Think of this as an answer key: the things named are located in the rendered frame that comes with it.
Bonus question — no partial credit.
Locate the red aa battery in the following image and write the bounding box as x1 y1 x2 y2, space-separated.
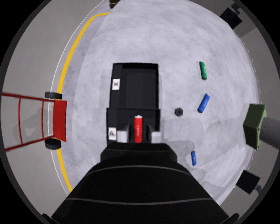
134 115 142 143

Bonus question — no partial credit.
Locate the green cylinder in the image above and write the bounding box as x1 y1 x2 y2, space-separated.
199 61 207 80

